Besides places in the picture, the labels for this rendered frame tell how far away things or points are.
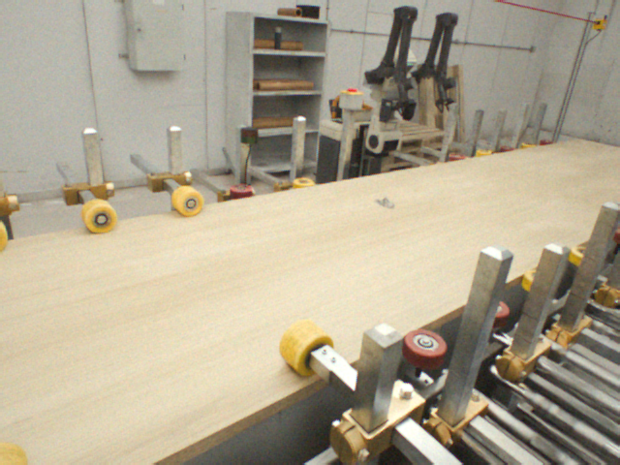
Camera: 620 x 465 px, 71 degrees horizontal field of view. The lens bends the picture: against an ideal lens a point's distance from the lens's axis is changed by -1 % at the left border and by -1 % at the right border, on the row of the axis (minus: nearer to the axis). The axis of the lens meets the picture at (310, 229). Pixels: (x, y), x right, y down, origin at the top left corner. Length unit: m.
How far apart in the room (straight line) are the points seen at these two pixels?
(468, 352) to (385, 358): 0.25
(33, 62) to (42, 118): 0.42
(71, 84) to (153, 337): 3.37
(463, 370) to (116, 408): 0.54
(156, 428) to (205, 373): 0.12
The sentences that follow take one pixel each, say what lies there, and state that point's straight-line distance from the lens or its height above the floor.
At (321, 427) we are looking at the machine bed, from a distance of 0.99.
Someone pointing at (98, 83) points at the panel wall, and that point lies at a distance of 4.13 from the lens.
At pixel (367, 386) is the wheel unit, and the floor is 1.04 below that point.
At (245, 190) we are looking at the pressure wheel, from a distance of 1.55.
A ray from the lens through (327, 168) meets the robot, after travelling 3.50.
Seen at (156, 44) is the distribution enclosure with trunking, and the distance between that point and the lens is 3.99.
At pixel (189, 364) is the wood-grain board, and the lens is 0.80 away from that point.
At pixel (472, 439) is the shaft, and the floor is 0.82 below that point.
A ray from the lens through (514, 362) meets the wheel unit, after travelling 0.98.
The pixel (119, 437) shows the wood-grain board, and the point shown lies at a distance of 0.71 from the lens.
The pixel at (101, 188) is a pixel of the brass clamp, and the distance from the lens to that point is 1.44.
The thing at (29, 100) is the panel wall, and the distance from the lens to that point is 4.06.
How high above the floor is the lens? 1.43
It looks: 24 degrees down
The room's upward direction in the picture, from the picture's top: 5 degrees clockwise
